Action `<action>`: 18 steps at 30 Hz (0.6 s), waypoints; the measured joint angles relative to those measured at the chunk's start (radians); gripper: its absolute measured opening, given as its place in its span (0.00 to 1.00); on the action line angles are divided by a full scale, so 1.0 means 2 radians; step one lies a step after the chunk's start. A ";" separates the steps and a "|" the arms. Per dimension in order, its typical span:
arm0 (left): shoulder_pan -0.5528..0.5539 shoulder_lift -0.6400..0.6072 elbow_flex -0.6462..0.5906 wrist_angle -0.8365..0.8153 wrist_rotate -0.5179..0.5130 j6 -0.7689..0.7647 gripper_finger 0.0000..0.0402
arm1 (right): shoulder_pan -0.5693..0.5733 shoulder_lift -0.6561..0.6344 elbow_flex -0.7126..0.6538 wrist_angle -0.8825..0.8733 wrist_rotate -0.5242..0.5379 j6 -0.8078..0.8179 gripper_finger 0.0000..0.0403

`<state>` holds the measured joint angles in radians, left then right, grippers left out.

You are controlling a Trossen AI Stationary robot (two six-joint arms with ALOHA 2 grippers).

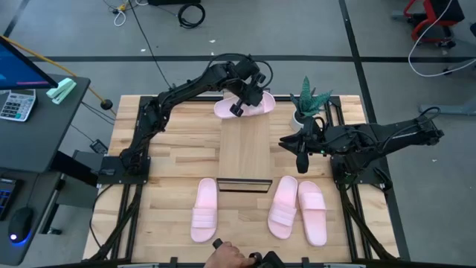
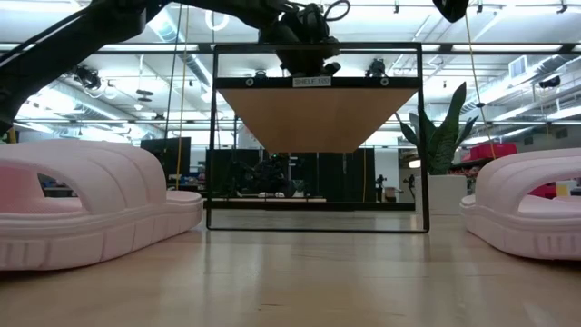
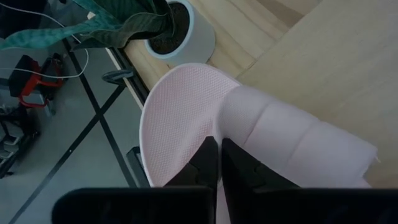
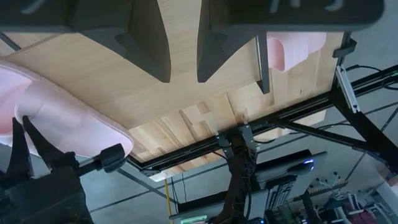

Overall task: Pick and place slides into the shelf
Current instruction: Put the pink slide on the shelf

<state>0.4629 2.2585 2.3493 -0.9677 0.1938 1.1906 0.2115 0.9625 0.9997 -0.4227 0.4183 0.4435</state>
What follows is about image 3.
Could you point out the grey desk foot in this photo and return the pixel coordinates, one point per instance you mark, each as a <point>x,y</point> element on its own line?
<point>118,75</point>

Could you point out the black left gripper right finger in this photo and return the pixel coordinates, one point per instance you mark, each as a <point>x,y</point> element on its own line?
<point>242,186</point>

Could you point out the red black clamp tool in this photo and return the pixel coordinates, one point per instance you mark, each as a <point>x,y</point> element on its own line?
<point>31,84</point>

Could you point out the pink foam slide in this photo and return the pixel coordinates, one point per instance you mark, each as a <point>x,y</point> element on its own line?
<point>186,118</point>

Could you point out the black aluminium rig frame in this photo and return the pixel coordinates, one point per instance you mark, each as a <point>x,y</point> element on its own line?
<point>133,81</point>

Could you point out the green plant in white pot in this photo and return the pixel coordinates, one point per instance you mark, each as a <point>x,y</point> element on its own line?
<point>192,43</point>

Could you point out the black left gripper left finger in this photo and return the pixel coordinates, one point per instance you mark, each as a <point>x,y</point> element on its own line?
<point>199,174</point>

